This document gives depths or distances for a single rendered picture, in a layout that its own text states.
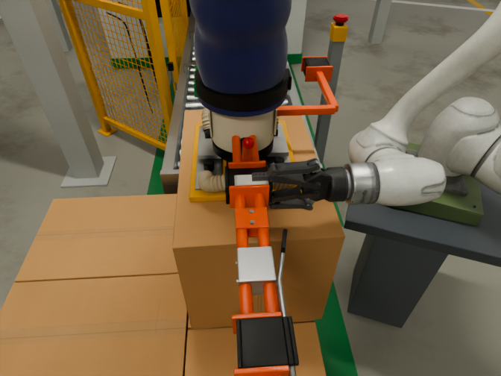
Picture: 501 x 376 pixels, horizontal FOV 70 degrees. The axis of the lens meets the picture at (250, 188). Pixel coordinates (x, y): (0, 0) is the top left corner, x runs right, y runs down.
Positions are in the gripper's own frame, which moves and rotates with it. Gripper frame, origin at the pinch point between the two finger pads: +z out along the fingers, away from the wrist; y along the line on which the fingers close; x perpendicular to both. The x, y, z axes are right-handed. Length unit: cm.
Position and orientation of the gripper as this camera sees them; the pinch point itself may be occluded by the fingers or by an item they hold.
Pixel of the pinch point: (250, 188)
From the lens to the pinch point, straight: 76.0
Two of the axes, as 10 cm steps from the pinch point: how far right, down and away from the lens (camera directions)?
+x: -0.6, -6.9, 7.2
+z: -10.0, 0.4, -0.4
